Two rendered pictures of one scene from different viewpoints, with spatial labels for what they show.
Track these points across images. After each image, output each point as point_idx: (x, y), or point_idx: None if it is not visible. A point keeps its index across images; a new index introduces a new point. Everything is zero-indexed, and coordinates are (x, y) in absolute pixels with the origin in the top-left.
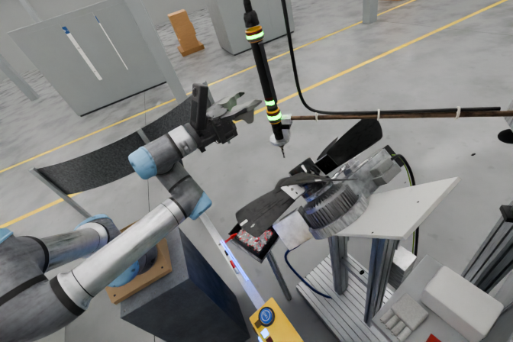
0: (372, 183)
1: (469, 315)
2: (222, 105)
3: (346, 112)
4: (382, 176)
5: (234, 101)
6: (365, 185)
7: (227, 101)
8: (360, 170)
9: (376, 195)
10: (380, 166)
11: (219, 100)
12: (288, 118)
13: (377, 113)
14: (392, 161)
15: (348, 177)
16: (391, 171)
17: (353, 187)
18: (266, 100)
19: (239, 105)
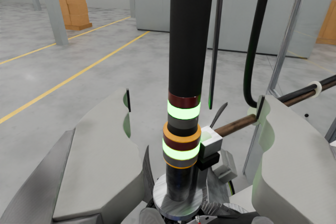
0: (221, 183)
1: None
2: (153, 215)
3: (292, 95)
4: (231, 170)
5: (129, 138)
6: (220, 190)
7: (135, 151)
8: (207, 175)
9: (241, 195)
10: (222, 159)
11: (38, 173)
12: (220, 138)
13: (316, 87)
14: (223, 149)
15: (206, 191)
16: (230, 160)
17: (217, 201)
18: (189, 104)
19: (281, 151)
